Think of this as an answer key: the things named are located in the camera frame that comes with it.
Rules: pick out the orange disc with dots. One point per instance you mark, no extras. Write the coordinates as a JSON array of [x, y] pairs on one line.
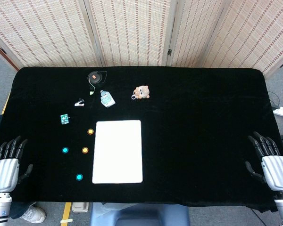
[[90, 131], [85, 150]]

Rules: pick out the white box on floor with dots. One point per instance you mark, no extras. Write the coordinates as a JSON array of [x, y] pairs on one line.
[[80, 207]]

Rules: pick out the woven bamboo screen panel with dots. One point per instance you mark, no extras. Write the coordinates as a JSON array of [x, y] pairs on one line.
[[42, 33], [129, 33], [193, 33], [254, 35]]

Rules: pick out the black velvet tablecloth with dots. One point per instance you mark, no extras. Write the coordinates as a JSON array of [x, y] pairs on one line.
[[191, 129]]

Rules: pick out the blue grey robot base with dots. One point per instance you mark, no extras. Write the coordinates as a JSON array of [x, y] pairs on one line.
[[139, 215]]

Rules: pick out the white magnetic board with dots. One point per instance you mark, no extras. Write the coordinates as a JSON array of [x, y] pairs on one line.
[[118, 153]]

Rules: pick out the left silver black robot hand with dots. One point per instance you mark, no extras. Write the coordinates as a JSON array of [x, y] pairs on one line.
[[3, 173]]

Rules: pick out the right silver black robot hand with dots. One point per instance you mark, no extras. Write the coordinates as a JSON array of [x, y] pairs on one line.
[[277, 173]]

